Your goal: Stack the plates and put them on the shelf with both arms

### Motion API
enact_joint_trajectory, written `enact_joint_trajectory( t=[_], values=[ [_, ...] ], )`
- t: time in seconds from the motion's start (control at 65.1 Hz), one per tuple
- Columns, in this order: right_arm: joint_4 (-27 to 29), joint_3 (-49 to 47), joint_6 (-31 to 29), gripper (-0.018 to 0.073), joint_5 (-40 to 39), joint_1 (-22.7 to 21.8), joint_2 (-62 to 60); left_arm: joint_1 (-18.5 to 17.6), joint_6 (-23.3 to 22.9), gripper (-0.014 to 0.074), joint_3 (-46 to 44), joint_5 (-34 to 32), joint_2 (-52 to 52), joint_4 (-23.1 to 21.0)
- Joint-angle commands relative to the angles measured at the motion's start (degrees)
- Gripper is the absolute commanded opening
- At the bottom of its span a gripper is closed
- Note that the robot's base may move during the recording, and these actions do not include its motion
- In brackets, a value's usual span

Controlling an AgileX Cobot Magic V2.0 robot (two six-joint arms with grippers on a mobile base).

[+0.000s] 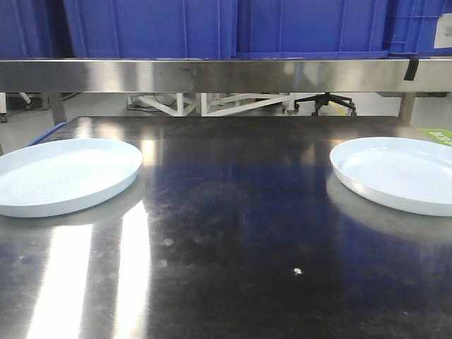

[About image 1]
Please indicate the blue plastic crate right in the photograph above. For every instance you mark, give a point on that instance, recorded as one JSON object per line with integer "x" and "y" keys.
{"x": 411, "y": 27}

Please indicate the steel shelf leg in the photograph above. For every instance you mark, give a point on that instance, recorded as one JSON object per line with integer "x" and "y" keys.
{"x": 406, "y": 107}
{"x": 56, "y": 103}

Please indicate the white metal frame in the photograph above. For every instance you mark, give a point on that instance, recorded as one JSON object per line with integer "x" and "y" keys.
{"x": 207, "y": 104}

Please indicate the blue plastic crate left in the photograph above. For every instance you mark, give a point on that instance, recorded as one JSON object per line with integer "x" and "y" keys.
{"x": 153, "y": 29}

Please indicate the steel shelf leg right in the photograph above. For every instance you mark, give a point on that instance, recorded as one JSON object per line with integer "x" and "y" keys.
{"x": 406, "y": 107}

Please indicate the light blue plate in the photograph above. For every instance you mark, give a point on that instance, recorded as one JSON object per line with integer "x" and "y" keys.
{"x": 66, "y": 176}
{"x": 401, "y": 173}

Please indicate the white paper label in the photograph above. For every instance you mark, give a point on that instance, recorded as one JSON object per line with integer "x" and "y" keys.
{"x": 443, "y": 36}

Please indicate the blue table edge trim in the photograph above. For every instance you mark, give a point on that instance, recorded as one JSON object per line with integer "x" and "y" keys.
{"x": 46, "y": 134}

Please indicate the blue plastic crate centre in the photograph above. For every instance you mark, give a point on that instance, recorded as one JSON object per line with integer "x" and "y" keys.
{"x": 342, "y": 29}

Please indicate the green floor sign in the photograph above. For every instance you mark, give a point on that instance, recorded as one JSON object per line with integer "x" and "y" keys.
{"x": 442, "y": 136}

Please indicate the blue plastic crate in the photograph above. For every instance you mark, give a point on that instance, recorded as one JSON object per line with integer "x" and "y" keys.
{"x": 411, "y": 27}
{"x": 153, "y": 29}
{"x": 342, "y": 29}

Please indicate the black office chair base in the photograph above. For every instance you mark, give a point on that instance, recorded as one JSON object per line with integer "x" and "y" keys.
{"x": 325, "y": 99}

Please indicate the steel shelf leg left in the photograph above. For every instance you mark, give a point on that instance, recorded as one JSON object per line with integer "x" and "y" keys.
{"x": 56, "y": 103}

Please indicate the black tape strip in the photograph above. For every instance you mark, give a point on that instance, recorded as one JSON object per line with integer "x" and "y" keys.
{"x": 411, "y": 70}

